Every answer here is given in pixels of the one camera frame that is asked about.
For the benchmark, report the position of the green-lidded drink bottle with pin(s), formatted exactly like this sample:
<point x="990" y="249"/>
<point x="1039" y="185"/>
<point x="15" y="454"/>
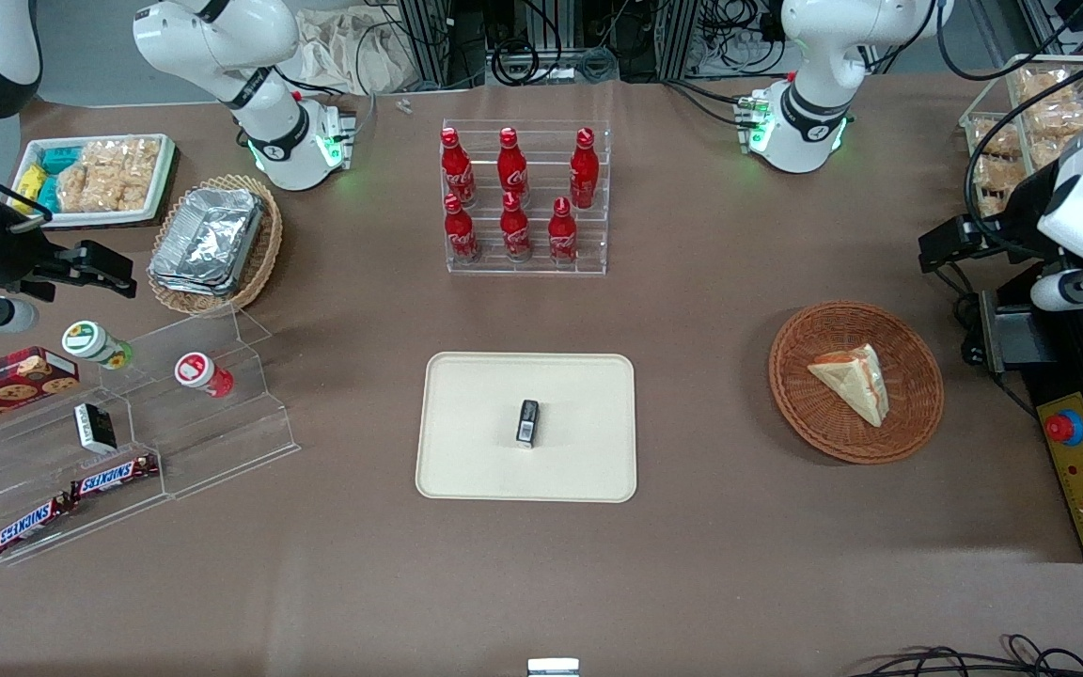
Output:
<point x="95" y="343"/>

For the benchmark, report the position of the clear rice cracker packet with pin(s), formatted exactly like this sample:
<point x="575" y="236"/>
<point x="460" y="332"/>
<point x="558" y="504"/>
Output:
<point x="135" y="169"/>
<point x="81" y="188"/>

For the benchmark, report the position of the clear acrylic stepped shelf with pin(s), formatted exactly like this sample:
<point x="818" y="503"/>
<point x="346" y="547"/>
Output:
<point x="222" y="442"/>

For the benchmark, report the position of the aluminium profile frame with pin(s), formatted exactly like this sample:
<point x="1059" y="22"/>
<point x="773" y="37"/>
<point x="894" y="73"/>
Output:
<point x="433" y="42"/>

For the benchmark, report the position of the red emergency stop button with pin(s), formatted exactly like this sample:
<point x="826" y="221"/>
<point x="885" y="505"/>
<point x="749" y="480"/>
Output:
<point x="1064" y="428"/>

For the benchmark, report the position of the small black barcode box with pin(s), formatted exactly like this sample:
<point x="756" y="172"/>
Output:
<point x="527" y="423"/>

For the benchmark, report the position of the round brown wicker basket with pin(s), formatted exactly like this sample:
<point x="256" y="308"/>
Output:
<point x="908" y="395"/>

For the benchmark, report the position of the cream plastic tray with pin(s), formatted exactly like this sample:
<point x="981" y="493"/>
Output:
<point x="476" y="432"/>

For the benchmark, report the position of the clear biscuit packet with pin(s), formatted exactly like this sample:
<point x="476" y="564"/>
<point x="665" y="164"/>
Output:
<point x="1054" y="103"/>
<point x="995" y="139"/>
<point x="997" y="188"/>

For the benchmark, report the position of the yellow snack packet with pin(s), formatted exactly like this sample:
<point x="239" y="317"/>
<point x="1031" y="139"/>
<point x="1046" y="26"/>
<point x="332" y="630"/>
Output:
<point x="28" y="183"/>

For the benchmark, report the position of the small black white box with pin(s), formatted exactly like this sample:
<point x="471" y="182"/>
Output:
<point x="95" y="428"/>

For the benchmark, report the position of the clear acrylic bottle rack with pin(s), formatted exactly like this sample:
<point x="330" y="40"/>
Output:
<point x="541" y="193"/>

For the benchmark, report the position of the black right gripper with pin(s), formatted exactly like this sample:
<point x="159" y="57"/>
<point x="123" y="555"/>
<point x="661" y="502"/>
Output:
<point x="7" y="258"/>

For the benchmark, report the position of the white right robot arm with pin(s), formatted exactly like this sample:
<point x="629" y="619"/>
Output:
<point x="271" y="122"/>

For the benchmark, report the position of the white device edge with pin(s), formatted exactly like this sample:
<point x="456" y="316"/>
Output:
<point x="553" y="668"/>

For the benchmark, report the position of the oval light wicker basket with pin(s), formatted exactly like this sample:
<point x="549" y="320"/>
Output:
<point x="264" y="254"/>

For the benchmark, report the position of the grey metal bracket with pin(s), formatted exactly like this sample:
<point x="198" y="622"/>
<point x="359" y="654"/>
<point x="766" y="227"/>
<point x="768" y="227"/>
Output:
<point x="1016" y="338"/>

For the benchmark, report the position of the red-lidded drink bottle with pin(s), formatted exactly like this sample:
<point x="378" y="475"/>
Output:
<point x="201" y="372"/>

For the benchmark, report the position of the teal snack packet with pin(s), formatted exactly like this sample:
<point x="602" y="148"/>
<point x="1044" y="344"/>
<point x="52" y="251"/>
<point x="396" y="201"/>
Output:
<point x="47" y="196"/>
<point x="60" y="158"/>

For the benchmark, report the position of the stacked aluminium foil trays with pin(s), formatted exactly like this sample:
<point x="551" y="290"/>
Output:
<point x="208" y="240"/>

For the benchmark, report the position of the clear acrylic snack rack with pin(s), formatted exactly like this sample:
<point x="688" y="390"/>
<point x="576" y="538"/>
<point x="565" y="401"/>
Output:
<point x="993" y="103"/>

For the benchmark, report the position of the snickers chocolate bar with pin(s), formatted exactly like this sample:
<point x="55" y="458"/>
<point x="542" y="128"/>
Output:
<point x="32" y="525"/>
<point x="114" y="476"/>

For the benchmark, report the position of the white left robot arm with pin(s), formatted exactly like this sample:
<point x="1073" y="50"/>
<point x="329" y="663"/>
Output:
<point x="814" y="94"/>

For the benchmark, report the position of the white rectangular snack tray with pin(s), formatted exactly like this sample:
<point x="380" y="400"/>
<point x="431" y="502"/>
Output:
<point x="164" y="179"/>

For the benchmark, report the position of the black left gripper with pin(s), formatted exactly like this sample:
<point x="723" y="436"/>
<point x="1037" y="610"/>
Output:
<point x="1022" y="211"/>

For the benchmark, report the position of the beige crumpled cloth bag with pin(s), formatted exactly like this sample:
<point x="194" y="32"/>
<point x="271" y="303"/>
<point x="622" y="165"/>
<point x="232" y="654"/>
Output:
<point x="344" y="52"/>

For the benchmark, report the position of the red cookie box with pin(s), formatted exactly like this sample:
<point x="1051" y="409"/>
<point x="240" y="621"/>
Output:
<point x="6" y="384"/>

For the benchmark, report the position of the red cola bottle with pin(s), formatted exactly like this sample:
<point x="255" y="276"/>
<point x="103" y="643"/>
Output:
<point x="562" y="235"/>
<point x="515" y="230"/>
<point x="511" y="169"/>
<point x="584" y="171"/>
<point x="455" y="169"/>
<point x="460" y="233"/>

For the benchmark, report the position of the triangle sandwich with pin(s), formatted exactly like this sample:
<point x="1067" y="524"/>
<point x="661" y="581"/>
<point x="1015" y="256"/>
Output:
<point x="856" y="381"/>

